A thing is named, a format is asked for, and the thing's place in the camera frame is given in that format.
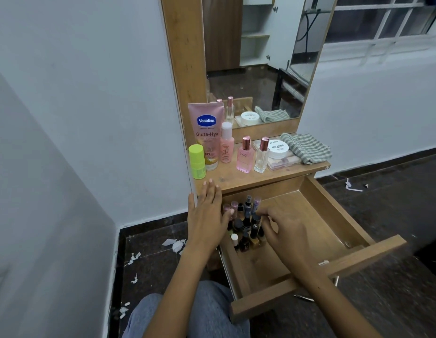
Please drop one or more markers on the person's left hand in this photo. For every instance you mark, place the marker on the person's left hand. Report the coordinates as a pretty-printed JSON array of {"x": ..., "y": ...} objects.
[{"x": 207, "y": 221}]

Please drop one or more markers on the person's right hand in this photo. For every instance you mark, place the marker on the person's right hand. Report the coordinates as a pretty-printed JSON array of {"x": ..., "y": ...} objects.
[{"x": 288, "y": 239}]

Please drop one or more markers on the yellow lip balm stick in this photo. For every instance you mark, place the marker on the yellow lip balm stick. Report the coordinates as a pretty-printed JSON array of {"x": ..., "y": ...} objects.
[{"x": 226, "y": 207}]

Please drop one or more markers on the gold nail polish bottle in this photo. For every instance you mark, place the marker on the gold nail polish bottle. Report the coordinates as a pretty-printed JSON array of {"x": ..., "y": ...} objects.
[{"x": 261, "y": 231}]

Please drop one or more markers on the glitter capped nail polish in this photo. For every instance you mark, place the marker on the glitter capped nail polish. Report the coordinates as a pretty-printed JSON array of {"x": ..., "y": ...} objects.
[{"x": 238, "y": 225}]

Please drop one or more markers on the white capped nail polish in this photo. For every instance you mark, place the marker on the white capped nail polish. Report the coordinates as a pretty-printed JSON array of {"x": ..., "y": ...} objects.
[{"x": 234, "y": 239}]

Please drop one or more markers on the yellow nail polish bottle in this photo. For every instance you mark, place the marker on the yellow nail polish bottle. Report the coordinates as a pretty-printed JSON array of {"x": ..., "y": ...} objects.
[{"x": 254, "y": 232}]

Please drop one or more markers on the nude nail polish bottle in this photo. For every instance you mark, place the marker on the nude nail polish bottle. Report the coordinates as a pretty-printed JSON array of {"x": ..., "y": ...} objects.
[{"x": 246, "y": 223}]

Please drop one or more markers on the wooden drawer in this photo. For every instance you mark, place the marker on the wooden drawer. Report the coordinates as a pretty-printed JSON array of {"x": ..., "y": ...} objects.
[{"x": 327, "y": 225}]

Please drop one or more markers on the maroon nail polish bottle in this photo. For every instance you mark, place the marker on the maroon nail polish bottle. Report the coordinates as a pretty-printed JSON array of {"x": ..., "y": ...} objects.
[{"x": 244, "y": 242}]

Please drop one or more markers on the blue nail polish bottle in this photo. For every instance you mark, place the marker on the blue nail polish bottle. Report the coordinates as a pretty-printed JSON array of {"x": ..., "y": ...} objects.
[{"x": 248, "y": 204}]

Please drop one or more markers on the green cylindrical stick container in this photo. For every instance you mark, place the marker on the green cylindrical stick container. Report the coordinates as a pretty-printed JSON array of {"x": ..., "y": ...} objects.
[{"x": 197, "y": 160}]

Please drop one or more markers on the pink perfume bottle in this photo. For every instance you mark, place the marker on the pink perfume bottle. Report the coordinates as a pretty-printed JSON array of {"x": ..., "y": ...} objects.
[{"x": 245, "y": 158}]

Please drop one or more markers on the clear box of mini bottles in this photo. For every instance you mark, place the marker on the clear box of mini bottles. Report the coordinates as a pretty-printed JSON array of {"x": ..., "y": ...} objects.
[{"x": 285, "y": 161}]

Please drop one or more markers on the pink bottle with white cap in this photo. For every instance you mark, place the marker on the pink bottle with white cap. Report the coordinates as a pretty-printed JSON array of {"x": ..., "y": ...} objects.
[{"x": 226, "y": 144}]

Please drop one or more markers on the clear perfume bottle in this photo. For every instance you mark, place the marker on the clear perfume bottle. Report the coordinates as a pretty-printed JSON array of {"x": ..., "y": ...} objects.
[{"x": 262, "y": 156}]

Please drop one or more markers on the white round jar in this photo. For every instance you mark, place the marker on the white round jar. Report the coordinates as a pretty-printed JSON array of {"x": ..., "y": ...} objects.
[{"x": 278, "y": 148}]

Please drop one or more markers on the pink Vaseline lotion tube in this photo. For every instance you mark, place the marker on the pink Vaseline lotion tube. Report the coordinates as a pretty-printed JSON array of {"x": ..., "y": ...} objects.
[{"x": 205, "y": 130}]

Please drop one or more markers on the green checked cloth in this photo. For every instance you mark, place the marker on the green checked cloth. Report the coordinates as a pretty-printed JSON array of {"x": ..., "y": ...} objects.
[{"x": 306, "y": 147}]

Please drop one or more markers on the person's left forearm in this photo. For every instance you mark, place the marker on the person's left forearm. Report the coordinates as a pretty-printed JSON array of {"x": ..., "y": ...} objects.
[{"x": 175, "y": 295}]

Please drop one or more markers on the person's right forearm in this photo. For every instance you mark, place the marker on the person's right forearm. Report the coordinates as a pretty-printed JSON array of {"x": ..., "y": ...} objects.
[{"x": 330, "y": 302}]

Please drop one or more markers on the person's grey jeans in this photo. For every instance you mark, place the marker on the person's grey jeans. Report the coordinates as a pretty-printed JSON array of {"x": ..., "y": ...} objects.
[{"x": 211, "y": 313}]

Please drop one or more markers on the torn white paper pile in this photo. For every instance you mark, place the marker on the torn white paper pile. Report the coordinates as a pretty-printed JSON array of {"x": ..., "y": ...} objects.
[{"x": 175, "y": 244}]

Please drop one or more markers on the white paper scrap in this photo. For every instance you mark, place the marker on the white paper scrap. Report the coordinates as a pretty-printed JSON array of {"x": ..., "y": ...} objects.
[
  {"x": 134, "y": 278},
  {"x": 133, "y": 258},
  {"x": 123, "y": 309}
]

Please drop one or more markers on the dressing table mirror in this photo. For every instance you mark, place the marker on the dressing table mirror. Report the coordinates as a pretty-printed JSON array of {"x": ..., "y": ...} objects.
[{"x": 246, "y": 84}]

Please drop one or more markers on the wooden dressing table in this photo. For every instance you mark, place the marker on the wooden dressing table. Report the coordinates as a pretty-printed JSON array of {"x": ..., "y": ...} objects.
[{"x": 182, "y": 49}]

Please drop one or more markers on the white barred window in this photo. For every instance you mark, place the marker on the white barred window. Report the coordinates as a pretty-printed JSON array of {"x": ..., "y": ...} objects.
[{"x": 344, "y": 52}]

